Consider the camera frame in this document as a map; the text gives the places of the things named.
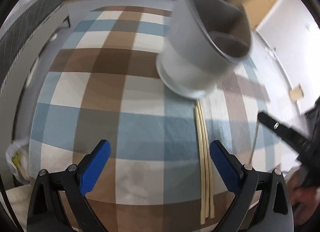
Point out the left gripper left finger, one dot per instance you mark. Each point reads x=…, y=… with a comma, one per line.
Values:
x=46, y=211

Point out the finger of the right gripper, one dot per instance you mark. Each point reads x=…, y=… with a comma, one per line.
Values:
x=295, y=140

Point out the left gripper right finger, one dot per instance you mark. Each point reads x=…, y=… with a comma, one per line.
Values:
x=273, y=212

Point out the wooden chopstick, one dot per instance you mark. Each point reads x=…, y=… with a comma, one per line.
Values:
x=207, y=184
x=209, y=162
x=254, y=141
x=202, y=162

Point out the person's right hand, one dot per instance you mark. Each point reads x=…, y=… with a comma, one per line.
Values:
x=306, y=198

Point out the beige waste bin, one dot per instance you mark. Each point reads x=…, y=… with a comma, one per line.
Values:
x=296, y=93

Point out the white plastic bag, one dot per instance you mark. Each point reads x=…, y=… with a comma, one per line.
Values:
x=17, y=156

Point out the checkered table cloth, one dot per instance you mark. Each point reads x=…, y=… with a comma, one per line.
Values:
x=103, y=84

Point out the grey utensil holder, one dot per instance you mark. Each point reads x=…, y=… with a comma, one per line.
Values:
x=205, y=41

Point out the grey mattress bed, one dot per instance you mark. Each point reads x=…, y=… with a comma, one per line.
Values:
x=27, y=34

